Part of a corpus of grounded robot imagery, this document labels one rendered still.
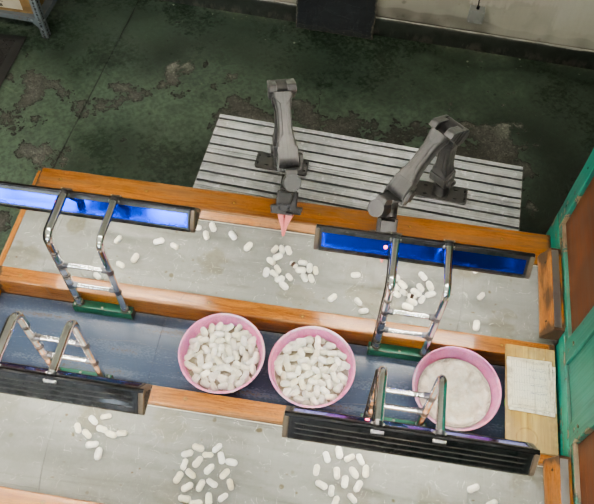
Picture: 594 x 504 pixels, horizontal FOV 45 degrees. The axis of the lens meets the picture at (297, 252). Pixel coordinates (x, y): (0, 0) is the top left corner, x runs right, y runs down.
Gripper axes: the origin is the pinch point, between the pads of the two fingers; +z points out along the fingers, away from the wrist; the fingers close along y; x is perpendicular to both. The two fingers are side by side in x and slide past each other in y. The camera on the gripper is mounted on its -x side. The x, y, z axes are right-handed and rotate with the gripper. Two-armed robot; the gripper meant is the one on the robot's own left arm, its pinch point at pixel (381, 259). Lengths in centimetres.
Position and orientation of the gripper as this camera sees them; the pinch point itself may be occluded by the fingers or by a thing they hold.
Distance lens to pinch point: 239.1
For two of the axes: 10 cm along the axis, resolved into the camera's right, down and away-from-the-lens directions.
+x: 1.0, -1.6, 9.8
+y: 9.9, 1.3, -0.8
